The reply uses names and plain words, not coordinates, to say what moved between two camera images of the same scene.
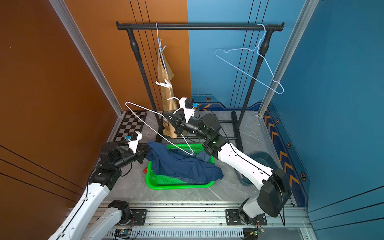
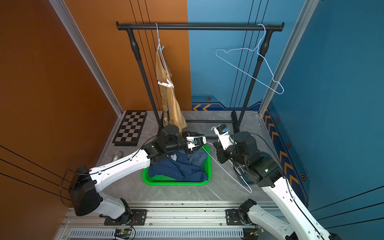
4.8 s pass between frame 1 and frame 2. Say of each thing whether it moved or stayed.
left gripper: moved
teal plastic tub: stayed
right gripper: moved
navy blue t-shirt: moved
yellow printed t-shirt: stayed
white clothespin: stayed
